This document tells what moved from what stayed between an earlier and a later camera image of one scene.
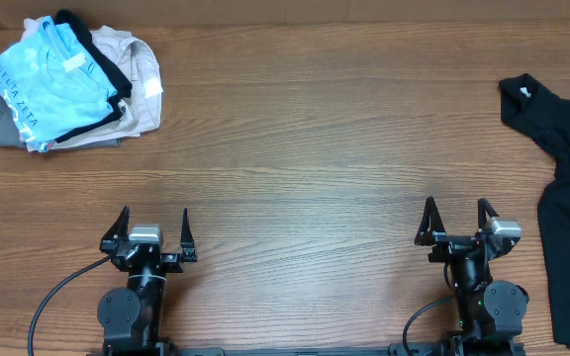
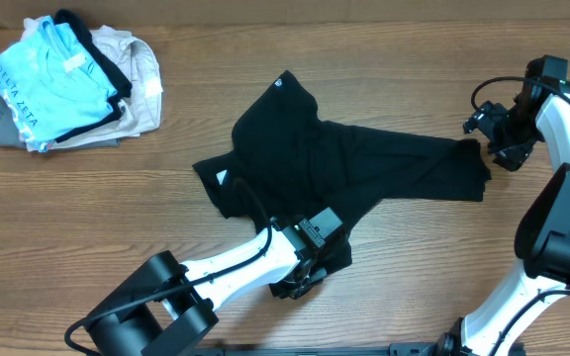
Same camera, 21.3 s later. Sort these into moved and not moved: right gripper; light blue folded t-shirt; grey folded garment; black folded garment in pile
Moved: right gripper
Not moved: black folded garment in pile; grey folded garment; light blue folded t-shirt
